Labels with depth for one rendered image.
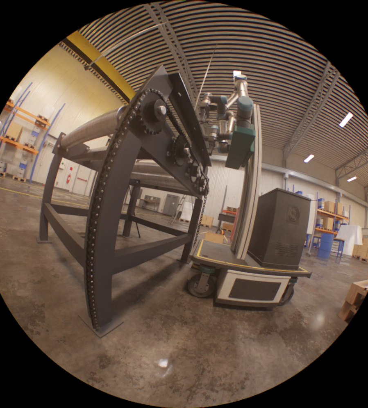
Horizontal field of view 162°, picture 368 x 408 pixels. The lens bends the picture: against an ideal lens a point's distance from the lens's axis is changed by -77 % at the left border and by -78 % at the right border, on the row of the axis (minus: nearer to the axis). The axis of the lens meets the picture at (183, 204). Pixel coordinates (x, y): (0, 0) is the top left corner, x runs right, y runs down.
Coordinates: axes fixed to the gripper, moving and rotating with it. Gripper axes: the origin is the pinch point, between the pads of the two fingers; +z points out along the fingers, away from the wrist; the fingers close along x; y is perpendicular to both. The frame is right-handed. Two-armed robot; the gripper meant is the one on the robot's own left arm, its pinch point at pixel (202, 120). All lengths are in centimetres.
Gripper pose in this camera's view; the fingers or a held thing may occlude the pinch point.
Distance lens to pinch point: 96.6
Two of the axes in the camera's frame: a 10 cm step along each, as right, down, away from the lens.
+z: -2.3, 9.7, -0.7
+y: -9.2, -2.0, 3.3
